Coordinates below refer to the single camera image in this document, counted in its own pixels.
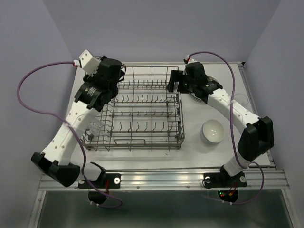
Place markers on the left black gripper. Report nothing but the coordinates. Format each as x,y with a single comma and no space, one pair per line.
87,77

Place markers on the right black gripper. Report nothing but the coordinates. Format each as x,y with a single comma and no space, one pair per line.
175,75

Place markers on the light green flower plate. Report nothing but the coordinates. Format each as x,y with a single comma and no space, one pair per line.
203,87

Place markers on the clear glass cup front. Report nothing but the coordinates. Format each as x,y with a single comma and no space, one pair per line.
95,127

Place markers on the clear glass cup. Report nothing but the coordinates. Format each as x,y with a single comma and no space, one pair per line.
95,127
241,99

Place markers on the white ribbed bowl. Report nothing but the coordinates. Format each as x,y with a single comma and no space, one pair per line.
212,132

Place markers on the clear glass cup back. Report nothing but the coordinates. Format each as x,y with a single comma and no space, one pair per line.
241,99

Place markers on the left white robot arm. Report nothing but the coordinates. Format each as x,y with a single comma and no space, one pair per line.
55,159

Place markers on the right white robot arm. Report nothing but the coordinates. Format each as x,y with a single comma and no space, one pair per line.
257,133

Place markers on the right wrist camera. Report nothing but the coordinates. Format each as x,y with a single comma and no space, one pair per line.
188,59

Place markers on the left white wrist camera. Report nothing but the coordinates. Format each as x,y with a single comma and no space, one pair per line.
88,62

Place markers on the grey wire dish rack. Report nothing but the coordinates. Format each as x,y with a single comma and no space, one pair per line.
144,115

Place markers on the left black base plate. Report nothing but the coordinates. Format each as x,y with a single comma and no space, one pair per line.
108,181

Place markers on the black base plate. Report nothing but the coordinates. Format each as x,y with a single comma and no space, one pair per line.
108,181
220,180

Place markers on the aluminium mounting rail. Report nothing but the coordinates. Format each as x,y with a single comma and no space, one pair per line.
180,179

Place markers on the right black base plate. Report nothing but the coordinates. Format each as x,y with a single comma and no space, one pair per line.
220,180

